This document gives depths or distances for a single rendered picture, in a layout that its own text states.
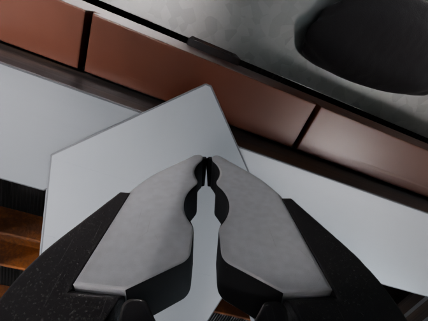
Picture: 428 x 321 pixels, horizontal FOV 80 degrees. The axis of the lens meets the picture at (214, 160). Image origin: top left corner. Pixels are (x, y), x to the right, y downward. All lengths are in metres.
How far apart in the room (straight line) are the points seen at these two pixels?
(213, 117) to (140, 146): 0.06
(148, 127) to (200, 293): 0.18
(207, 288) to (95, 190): 0.15
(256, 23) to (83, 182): 0.26
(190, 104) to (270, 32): 0.20
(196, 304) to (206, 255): 0.07
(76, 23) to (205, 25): 0.17
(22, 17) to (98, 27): 0.05
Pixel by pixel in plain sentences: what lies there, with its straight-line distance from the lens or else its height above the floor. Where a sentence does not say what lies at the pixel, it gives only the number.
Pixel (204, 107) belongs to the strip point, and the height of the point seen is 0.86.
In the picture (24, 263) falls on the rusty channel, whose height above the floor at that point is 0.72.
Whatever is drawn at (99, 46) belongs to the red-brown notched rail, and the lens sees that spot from 0.22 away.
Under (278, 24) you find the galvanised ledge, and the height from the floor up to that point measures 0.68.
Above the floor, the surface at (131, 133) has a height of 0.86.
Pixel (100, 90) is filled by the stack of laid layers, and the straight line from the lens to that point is 0.20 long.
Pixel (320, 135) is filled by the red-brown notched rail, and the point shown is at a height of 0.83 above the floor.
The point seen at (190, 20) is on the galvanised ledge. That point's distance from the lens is 0.35.
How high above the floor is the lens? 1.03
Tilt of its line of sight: 62 degrees down
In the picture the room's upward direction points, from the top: 178 degrees clockwise
